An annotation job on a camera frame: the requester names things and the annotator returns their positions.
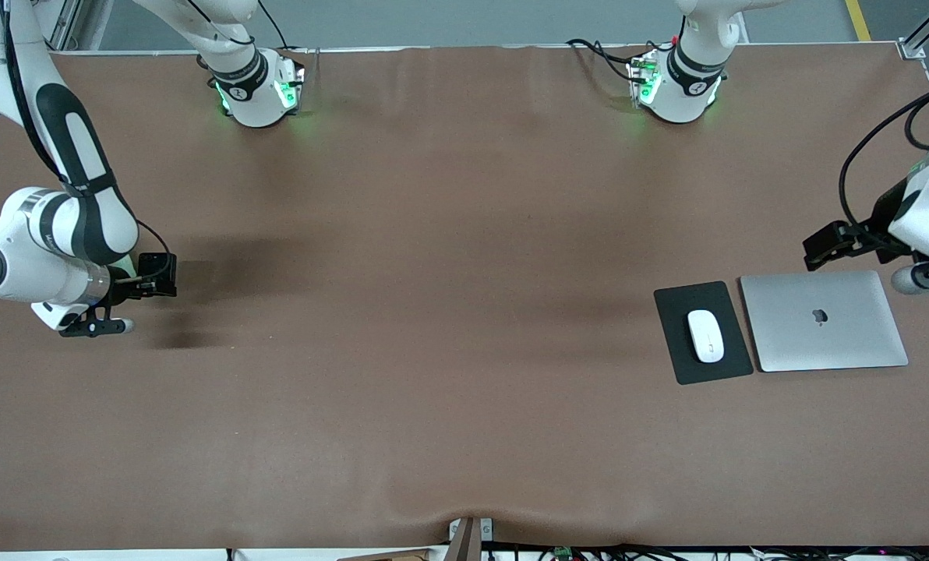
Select black flip phone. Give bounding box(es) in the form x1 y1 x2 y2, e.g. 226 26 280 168
138 252 178 298

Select white computer mouse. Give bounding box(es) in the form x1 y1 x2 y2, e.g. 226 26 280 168
687 309 726 365

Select black mouse pad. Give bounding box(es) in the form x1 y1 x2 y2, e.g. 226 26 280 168
654 280 754 386

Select silver closed laptop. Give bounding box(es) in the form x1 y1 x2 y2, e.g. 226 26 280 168
740 270 910 373

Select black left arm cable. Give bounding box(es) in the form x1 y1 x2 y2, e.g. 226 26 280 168
839 82 929 228

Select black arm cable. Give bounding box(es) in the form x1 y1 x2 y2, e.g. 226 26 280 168
839 82 929 228
0 0 174 283

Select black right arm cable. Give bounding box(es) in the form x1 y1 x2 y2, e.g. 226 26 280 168
0 0 174 283

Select black right base cable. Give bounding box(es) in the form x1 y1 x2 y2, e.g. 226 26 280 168
257 0 292 52

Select black left base cables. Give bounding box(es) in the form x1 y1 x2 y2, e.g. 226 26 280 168
566 37 654 83

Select metal table edge bracket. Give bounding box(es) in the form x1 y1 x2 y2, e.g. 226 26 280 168
447 516 494 561

